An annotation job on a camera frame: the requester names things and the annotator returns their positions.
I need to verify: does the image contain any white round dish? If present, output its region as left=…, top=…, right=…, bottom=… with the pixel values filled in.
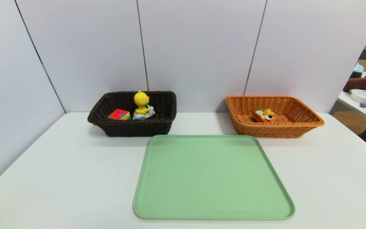
left=350, top=89, right=366, bottom=103

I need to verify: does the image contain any yellow duck toy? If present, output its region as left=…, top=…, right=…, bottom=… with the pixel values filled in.
left=133, top=90, right=155, bottom=121

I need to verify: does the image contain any toy waffle slice with fruit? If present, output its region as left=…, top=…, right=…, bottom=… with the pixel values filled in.
left=254, top=108, right=276, bottom=123

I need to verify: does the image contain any colourful puzzle cube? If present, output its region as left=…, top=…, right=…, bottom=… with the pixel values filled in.
left=108, top=109, right=131, bottom=121

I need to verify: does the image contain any brown cushion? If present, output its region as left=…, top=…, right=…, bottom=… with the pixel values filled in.
left=343, top=77, right=366, bottom=93

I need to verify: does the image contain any light green plastic tray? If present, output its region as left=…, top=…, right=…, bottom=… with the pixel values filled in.
left=133, top=135, right=296, bottom=220

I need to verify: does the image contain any dark brown wicker basket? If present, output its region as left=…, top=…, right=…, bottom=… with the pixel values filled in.
left=87, top=91, right=177, bottom=137

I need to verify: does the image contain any orange wicker basket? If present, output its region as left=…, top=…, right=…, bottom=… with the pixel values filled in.
left=226, top=95, right=325, bottom=138

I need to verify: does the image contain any white side table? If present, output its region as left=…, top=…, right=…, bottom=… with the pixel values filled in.
left=337, top=72, right=366, bottom=126

